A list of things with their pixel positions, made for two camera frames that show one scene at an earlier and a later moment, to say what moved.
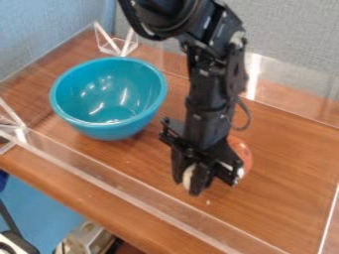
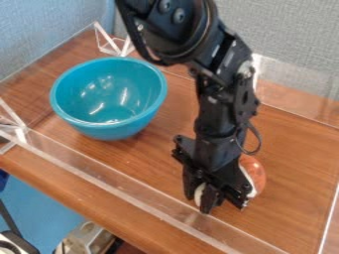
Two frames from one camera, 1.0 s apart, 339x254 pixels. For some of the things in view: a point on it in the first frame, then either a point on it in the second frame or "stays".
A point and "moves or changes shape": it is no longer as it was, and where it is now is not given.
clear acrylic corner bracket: [115, 46] stays
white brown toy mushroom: [241, 152] moves or changes shape
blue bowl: [107, 96] stays
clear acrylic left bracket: [14, 130] stays
